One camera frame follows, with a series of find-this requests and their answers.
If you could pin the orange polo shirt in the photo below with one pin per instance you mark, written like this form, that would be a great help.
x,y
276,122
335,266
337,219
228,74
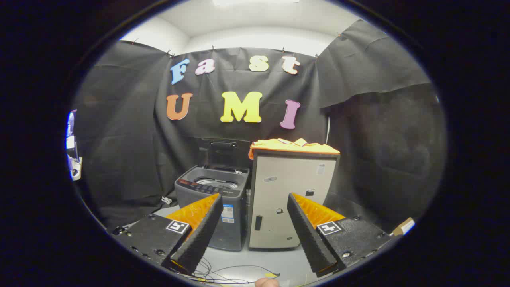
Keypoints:
x,y
295,146

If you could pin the beige metal cabinet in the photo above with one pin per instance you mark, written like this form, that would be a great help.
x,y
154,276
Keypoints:
x,y
279,183

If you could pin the white and blue equipment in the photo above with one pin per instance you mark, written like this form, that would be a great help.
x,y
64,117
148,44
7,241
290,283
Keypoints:
x,y
73,151

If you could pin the brown cardboard piece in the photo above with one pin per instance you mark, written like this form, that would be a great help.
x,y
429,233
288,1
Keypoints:
x,y
403,227

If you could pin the dark washing machine lid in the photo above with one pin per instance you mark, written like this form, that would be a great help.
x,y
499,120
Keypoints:
x,y
222,155

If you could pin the black backdrop cloth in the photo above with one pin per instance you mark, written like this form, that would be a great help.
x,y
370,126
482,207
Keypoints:
x,y
127,131

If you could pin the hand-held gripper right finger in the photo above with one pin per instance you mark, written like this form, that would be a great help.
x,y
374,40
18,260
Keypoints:
x,y
308,239

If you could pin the grey washing machine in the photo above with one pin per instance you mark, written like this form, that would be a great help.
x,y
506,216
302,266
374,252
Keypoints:
x,y
233,235

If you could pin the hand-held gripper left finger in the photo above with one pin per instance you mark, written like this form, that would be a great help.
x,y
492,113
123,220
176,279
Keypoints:
x,y
201,235

